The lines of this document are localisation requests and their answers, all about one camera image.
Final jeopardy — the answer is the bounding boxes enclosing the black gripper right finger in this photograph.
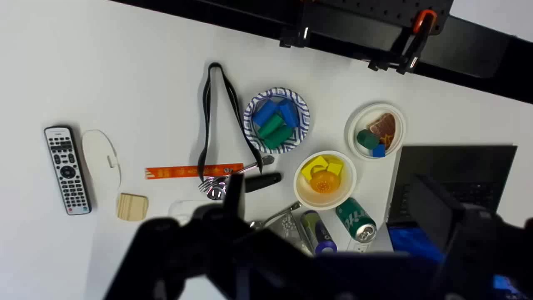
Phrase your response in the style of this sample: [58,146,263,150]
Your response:
[407,175,533,300]

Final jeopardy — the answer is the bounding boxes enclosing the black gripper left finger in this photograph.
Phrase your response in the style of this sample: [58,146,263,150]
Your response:
[104,175,253,300]

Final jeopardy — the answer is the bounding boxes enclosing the green cylinder block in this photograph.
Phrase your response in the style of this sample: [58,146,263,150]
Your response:
[258,115,293,150]

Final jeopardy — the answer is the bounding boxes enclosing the dark battery cylinder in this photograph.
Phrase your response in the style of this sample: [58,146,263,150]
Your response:
[299,210,336,255]

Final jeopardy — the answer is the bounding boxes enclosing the white bowl yellow blocks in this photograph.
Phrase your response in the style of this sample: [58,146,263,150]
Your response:
[293,150,356,210]

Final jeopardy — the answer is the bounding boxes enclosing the blue white patterned bowl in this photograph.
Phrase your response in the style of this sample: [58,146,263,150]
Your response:
[241,86,311,153]

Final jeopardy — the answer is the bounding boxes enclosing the blue cylinder block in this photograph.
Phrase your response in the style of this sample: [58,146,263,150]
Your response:
[251,100,278,126]

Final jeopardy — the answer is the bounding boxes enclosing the white plate with toys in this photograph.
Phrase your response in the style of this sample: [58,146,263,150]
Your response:
[344,101,406,160]

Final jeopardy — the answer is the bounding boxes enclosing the orange ruler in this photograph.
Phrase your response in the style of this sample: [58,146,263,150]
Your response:
[144,163,243,180]

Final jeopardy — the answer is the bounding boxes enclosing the black laptop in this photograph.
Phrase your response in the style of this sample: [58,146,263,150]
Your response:
[384,143,519,226]

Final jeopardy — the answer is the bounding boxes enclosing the small beige wooden block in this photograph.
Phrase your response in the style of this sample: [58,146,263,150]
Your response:
[116,193,148,221]

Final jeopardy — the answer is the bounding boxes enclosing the green soda can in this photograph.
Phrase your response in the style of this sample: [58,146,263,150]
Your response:
[334,196,376,243]

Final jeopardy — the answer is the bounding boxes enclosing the white flat oval piece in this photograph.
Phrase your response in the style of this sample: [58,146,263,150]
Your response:
[81,130,121,193]

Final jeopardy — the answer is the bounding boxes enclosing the grey remote control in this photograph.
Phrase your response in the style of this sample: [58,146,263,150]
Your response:
[43,125,91,215]

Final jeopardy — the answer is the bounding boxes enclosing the black orange clamp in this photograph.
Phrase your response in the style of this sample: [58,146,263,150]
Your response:
[367,8,437,73]

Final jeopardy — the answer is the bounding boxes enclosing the black handled tool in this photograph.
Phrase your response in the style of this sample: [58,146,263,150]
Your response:
[244,171,281,191]

